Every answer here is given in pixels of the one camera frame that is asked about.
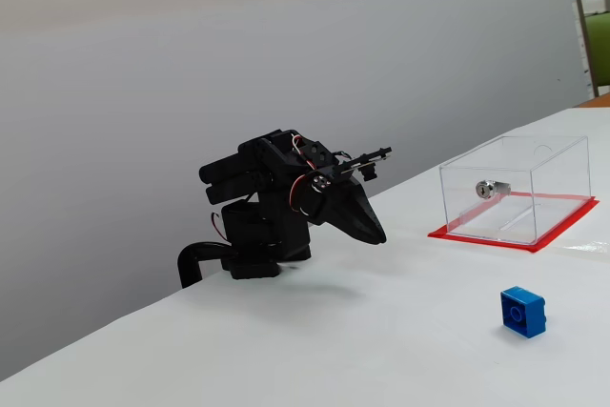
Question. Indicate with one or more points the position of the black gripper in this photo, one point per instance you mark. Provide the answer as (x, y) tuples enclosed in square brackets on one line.
[(344, 204)]

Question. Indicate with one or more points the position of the blue lego brick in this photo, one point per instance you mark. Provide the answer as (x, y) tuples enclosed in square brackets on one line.
[(522, 314)]

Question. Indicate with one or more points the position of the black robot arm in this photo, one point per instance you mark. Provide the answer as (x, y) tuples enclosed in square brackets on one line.
[(267, 216)]

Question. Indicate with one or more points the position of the transparent plastic box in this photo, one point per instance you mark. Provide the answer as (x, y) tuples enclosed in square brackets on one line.
[(548, 173)]

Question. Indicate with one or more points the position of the silver cam lock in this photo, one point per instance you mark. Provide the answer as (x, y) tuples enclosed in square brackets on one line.
[(491, 189)]

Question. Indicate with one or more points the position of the black table clamp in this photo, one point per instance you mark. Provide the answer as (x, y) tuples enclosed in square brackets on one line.
[(188, 259)]

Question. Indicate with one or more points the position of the green panel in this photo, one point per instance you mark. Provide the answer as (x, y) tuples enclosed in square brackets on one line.
[(601, 54)]

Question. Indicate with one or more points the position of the red tape frame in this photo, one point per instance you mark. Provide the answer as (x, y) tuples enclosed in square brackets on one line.
[(481, 237)]

